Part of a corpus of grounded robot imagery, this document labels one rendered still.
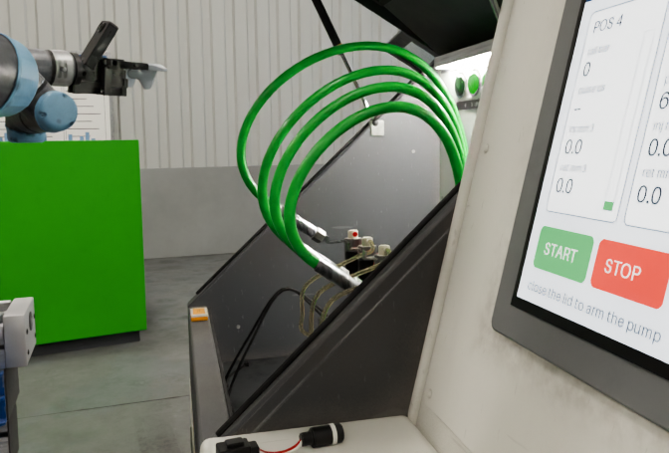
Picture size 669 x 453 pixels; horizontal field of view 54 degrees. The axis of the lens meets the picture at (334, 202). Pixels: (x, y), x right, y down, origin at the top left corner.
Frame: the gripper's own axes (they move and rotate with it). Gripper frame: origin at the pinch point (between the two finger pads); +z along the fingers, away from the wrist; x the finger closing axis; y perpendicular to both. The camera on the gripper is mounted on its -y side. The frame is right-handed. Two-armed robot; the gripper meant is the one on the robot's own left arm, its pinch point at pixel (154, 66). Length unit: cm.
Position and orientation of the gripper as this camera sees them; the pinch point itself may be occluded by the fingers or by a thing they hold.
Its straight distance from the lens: 162.0
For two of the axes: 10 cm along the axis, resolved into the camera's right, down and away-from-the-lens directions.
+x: 7.0, 1.9, -6.9
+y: -0.8, 9.8, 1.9
